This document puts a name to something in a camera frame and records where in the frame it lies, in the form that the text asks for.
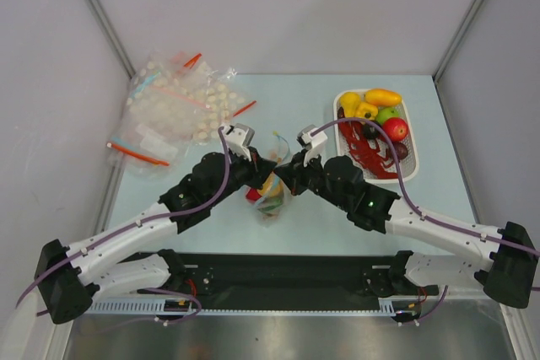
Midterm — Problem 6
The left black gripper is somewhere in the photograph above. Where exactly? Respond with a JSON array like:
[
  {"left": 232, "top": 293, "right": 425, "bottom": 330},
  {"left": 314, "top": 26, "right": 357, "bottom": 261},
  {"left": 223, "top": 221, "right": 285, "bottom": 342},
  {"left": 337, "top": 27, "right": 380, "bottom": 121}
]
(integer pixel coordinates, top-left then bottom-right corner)
[{"left": 207, "top": 146, "right": 278, "bottom": 207}]

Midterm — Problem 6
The orange toy fruit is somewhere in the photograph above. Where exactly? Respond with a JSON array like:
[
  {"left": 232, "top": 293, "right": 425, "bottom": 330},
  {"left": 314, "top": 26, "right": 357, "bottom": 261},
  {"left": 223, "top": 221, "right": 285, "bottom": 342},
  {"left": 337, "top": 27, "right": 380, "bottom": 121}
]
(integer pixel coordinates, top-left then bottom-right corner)
[{"left": 261, "top": 175, "right": 283, "bottom": 197}]

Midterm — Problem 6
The red strawberry toy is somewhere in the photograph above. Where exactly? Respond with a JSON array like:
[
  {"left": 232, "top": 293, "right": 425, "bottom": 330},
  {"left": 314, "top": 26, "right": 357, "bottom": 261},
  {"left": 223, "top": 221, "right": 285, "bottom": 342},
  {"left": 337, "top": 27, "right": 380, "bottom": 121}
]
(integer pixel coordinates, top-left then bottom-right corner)
[{"left": 246, "top": 188, "right": 262, "bottom": 201}]

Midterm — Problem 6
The green pear toy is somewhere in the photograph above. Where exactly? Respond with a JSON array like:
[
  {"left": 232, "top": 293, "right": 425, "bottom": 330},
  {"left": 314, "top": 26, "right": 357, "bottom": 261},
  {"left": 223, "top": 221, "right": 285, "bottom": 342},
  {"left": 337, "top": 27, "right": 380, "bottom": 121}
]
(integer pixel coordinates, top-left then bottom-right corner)
[{"left": 257, "top": 199, "right": 284, "bottom": 215}]

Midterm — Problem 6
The clear blue-zipper bag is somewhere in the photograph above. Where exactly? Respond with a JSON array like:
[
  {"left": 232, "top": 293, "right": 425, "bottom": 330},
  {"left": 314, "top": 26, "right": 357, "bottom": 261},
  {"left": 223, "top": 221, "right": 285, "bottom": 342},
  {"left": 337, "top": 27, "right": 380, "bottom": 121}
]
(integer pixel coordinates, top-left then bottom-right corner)
[{"left": 245, "top": 132, "right": 292, "bottom": 228}]

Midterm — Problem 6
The brown longan bunch toy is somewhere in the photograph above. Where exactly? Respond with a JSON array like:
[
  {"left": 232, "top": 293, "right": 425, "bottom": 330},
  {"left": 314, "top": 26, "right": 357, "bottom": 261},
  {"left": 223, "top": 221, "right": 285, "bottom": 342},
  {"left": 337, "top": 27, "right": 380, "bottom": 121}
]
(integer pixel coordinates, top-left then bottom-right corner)
[{"left": 262, "top": 213, "right": 279, "bottom": 221}]

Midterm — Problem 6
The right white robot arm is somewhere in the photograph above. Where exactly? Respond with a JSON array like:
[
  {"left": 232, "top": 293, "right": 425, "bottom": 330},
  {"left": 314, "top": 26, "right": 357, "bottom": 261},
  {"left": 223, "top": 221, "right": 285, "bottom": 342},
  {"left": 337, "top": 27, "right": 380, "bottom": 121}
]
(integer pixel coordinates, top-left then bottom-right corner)
[{"left": 274, "top": 153, "right": 538, "bottom": 309}]

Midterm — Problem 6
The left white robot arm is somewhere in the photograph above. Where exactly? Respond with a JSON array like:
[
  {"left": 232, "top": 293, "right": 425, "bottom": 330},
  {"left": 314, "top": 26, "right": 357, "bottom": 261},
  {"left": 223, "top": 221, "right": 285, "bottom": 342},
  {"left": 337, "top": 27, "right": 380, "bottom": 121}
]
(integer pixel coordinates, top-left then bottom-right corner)
[{"left": 35, "top": 148, "right": 277, "bottom": 325}]

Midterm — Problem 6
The pile of spare zip bags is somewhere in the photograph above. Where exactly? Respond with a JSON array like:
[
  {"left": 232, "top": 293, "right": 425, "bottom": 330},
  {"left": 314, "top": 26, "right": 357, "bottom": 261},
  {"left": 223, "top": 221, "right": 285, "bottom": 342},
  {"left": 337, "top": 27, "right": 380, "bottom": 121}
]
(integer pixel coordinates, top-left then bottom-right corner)
[{"left": 106, "top": 51, "right": 256, "bottom": 177}]

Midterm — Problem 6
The white perforated basket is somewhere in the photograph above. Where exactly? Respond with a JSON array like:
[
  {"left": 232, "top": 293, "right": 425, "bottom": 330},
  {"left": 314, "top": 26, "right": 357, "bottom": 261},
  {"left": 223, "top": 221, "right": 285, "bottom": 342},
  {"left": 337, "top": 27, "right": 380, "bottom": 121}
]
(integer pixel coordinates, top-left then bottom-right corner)
[{"left": 333, "top": 101, "right": 419, "bottom": 184}]

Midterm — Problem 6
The red chili toy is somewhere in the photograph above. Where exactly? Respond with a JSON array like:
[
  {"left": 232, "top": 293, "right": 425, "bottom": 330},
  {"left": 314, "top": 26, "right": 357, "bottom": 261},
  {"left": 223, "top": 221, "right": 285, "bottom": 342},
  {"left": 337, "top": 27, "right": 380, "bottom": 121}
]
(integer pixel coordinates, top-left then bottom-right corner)
[{"left": 337, "top": 121, "right": 397, "bottom": 180}]

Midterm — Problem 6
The dark purple plum toy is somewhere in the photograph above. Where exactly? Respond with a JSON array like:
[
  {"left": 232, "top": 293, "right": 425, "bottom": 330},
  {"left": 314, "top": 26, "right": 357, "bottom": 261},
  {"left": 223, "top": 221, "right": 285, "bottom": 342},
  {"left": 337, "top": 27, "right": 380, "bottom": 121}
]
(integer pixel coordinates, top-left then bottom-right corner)
[{"left": 362, "top": 124, "right": 380, "bottom": 140}]

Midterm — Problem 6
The yellow pear toy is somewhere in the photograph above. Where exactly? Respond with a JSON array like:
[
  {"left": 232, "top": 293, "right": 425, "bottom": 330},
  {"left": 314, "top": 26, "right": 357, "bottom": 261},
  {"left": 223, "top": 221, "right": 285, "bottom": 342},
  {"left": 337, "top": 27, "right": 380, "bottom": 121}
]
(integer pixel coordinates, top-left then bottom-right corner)
[{"left": 339, "top": 92, "right": 361, "bottom": 118}]

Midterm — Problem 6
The yellow bell pepper toy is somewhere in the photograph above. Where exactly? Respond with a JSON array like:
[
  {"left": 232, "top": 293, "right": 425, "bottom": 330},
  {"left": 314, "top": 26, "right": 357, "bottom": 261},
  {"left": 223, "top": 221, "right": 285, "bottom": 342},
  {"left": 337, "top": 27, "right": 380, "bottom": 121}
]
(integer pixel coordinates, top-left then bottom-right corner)
[{"left": 354, "top": 101, "right": 379, "bottom": 121}]

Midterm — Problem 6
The green apple toy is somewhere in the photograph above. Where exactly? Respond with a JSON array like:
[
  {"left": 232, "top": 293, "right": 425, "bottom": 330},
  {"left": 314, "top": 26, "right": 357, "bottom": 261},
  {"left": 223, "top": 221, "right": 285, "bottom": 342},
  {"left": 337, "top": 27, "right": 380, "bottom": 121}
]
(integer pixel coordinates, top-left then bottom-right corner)
[{"left": 375, "top": 107, "right": 401, "bottom": 126}]

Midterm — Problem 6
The dark red passionfruit toy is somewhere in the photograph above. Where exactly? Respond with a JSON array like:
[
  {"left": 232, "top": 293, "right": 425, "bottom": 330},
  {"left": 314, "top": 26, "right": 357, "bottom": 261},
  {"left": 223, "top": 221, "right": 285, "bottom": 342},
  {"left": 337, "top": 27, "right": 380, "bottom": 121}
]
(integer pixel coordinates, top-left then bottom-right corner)
[{"left": 393, "top": 142, "right": 409, "bottom": 161}]

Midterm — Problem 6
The red apple toy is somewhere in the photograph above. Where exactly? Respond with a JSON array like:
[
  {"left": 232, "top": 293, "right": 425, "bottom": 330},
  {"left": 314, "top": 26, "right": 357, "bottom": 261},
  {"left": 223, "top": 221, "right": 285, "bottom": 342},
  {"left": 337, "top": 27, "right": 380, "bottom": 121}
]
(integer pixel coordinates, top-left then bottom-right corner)
[{"left": 382, "top": 117, "right": 409, "bottom": 142}]

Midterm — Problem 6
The yellow mango toy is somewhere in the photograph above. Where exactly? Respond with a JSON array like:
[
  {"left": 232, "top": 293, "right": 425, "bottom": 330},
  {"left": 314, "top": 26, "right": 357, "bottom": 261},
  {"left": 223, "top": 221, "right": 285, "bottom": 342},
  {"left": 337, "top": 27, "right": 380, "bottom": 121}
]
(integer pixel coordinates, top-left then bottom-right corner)
[{"left": 364, "top": 89, "right": 402, "bottom": 107}]

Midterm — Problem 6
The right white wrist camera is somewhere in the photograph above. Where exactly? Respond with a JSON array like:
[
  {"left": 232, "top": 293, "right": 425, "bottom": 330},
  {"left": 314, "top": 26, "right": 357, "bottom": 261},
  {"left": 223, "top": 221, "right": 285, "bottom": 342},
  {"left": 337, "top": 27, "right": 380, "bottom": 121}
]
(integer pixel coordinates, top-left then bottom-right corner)
[{"left": 297, "top": 124, "right": 327, "bottom": 167}]

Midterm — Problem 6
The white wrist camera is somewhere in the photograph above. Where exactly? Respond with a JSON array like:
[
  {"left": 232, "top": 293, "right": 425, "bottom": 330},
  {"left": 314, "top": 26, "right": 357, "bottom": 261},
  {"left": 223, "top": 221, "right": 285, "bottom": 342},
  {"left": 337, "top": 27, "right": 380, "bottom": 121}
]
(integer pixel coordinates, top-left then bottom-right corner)
[
  {"left": 219, "top": 124, "right": 255, "bottom": 162},
  {"left": 297, "top": 124, "right": 327, "bottom": 167}
]

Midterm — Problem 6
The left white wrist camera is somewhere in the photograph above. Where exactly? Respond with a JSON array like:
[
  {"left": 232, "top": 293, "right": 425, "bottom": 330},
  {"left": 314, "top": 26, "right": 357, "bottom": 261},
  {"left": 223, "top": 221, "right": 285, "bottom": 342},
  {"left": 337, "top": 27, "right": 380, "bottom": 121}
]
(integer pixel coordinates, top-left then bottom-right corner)
[{"left": 219, "top": 124, "right": 255, "bottom": 162}]

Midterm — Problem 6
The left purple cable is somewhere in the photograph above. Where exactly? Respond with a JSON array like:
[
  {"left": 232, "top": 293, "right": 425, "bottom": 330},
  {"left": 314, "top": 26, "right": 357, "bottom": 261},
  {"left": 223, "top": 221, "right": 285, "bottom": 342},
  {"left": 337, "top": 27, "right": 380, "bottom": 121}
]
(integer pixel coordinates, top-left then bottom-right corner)
[{"left": 15, "top": 126, "right": 233, "bottom": 317}]

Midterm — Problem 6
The purple cable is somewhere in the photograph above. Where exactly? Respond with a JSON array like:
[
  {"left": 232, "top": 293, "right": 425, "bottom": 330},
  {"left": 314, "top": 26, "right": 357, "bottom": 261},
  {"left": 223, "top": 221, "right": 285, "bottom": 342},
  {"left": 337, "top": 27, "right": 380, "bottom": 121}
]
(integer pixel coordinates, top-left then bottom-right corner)
[
  {"left": 307, "top": 117, "right": 540, "bottom": 258},
  {"left": 15, "top": 126, "right": 233, "bottom": 317}
]

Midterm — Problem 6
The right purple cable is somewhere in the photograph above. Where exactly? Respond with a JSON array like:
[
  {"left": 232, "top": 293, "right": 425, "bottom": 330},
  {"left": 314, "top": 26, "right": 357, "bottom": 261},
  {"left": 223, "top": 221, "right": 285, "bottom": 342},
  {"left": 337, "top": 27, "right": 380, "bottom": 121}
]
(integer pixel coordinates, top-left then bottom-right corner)
[{"left": 307, "top": 117, "right": 540, "bottom": 258}]

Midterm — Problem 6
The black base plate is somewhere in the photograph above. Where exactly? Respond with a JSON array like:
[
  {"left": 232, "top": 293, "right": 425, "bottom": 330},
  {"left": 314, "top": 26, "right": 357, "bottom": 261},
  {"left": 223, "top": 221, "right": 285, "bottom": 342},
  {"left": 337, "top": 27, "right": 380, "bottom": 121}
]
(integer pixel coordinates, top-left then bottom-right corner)
[{"left": 113, "top": 250, "right": 427, "bottom": 311}]

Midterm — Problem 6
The grey slotted cable duct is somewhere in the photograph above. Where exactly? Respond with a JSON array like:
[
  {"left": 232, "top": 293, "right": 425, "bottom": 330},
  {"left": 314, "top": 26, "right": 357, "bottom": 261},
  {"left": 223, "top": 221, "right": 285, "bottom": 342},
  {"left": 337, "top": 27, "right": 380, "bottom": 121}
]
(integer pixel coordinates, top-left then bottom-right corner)
[{"left": 86, "top": 293, "right": 421, "bottom": 316}]

